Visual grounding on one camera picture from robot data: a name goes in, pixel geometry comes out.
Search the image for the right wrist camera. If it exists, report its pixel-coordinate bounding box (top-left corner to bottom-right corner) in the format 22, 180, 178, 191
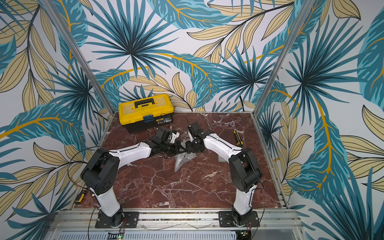
188, 123, 204, 142

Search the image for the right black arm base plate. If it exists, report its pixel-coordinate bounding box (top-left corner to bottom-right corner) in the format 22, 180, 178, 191
218, 211, 260, 228

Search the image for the clear bubble wrap sheet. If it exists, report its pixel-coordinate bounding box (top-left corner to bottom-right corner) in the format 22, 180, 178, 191
174, 153, 197, 172

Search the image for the yellow black toolbox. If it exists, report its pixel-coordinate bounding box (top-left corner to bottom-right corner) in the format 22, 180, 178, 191
118, 94, 174, 134

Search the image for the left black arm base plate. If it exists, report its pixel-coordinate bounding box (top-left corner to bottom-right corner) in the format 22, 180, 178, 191
95, 211, 140, 229

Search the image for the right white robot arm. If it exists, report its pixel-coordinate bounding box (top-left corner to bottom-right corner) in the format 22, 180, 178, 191
186, 131, 263, 227

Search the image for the yellow black screwdriver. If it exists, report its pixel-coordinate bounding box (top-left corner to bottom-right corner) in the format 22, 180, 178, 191
74, 188, 88, 205

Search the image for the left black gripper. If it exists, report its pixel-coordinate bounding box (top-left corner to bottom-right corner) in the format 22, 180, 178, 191
161, 139, 187, 156

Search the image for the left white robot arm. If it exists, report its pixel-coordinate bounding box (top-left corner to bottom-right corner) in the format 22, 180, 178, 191
81, 128, 186, 228

